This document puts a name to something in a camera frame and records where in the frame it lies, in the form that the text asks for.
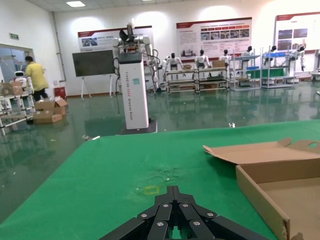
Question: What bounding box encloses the small white red robot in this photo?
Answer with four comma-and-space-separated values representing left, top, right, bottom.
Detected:
9, 70, 33, 93

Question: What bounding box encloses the open cardboard shipping box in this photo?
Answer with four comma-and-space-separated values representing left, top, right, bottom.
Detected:
34, 98, 68, 116

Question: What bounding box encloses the wide red-header info poster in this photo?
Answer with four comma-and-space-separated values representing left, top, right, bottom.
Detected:
176, 16, 253, 60

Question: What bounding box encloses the white humanoid robot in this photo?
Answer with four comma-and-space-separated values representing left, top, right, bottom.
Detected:
194, 49, 210, 70
291, 45, 307, 73
219, 49, 233, 67
161, 52, 185, 76
264, 44, 280, 67
240, 45, 255, 70

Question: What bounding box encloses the info poster with building photos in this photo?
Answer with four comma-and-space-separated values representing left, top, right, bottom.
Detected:
274, 11, 320, 53

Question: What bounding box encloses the person in yellow jacket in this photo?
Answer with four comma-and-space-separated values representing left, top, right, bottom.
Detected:
24, 56, 50, 102

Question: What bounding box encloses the grey-framed glass doorway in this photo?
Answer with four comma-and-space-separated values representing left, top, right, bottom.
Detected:
0, 43, 43, 101

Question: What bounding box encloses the grey metal shelf rack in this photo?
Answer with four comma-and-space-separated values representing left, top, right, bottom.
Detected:
229, 48, 262, 91

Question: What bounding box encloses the blue plastic bin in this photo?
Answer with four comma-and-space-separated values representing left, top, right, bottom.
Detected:
264, 51, 286, 59

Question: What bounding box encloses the open brown cardboard box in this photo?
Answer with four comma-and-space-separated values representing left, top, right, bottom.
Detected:
202, 137, 320, 240

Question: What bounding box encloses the flat cardboard shipping box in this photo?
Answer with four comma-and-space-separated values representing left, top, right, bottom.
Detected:
32, 111, 63, 125

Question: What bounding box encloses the white wall pipe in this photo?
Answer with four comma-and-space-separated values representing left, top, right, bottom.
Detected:
51, 11, 67, 82

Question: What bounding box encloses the white metal shelf rack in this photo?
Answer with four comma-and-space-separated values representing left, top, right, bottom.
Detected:
259, 46, 300, 90

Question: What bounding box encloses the green rack cloth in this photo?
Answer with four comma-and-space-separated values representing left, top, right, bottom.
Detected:
246, 67, 286, 80

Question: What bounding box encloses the cardboard box with round hole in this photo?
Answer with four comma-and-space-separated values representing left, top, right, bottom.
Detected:
0, 81, 24, 96

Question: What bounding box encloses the dark screen on stand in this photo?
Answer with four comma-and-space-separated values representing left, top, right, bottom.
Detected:
72, 49, 116, 99

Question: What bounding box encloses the red box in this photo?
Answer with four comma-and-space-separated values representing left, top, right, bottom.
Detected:
54, 86, 67, 100

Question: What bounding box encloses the white tube frame rack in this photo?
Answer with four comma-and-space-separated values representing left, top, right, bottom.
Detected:
0, 91, 36, 136

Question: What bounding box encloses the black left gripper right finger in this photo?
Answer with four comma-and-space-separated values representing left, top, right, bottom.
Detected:
173, 186, 272, 240

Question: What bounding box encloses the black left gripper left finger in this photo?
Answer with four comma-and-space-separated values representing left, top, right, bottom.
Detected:
99, 186, 175, 240

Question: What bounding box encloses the roller shelf workbench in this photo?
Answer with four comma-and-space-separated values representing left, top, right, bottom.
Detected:
166, 67, 198, 94
196, 66, 230, 93

